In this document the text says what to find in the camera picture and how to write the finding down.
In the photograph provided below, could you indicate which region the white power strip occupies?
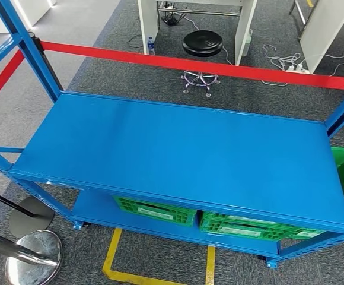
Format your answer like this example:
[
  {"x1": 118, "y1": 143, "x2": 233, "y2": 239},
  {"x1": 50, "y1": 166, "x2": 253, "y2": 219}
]
[{"x1": 286, "y1": 64, "x2": 310, "y2": 75}]

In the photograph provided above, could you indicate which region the blue metal shelf rack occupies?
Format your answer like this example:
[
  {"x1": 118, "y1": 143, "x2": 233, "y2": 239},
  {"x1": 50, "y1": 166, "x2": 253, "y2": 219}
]
[{"x1": 0, "y1": 0, "x2": 344, "y2": 270}]

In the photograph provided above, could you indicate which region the black stool chrome base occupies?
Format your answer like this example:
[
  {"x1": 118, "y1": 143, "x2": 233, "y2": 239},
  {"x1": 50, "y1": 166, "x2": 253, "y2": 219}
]
[{"x1": 180, "y1": 30, "x2": 224, "y2": 98}]

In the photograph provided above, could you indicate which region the white desk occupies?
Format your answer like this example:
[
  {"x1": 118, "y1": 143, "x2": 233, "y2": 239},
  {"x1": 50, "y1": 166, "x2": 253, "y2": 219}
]
[
  {"x1": 289, "y1": 0, "x2": 344, "y2": 75},
  {"x1": 137, "y1": 0, "x2": 258, "y2": 67}
]

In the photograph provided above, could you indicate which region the chrome stanchion post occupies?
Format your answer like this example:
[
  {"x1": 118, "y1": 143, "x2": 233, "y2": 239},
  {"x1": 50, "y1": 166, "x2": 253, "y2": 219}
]
[
  {"x1": 0, "y1": 227, "x2": 63, "y2": 285},
  {"x1": 26, "y1": 31, "x2": 64, "y2": 93}
]

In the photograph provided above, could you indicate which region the long red barrier belt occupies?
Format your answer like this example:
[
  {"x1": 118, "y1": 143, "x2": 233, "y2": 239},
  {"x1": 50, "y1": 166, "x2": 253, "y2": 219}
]
[{"x1": 40, "y1": 40, "x2": 344, "y2": 92}]

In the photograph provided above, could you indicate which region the black cable bundle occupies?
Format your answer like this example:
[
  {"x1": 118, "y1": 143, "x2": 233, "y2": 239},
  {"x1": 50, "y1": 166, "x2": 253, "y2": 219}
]
[{"x1": 157, "y1": 2, "x2": 187, "y2": 27}]

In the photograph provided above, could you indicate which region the white cable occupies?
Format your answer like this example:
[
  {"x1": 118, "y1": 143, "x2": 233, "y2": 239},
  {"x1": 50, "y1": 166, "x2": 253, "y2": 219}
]
[{"x1": 261, "y1": 43, "x2": 302, "y2": 87}]

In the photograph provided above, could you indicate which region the black stanchion post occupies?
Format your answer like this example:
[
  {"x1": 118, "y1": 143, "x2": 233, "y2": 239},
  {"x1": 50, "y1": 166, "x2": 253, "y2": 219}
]
[{"x1": 0, "y1": 185, "x2": 56, "y2": 239}]

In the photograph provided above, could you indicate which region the yellow floor tape square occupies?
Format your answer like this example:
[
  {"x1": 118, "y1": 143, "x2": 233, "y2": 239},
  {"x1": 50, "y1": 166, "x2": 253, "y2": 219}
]
[{"x1": 102, "y1": 227, "x2": 216, "y2": 285}]

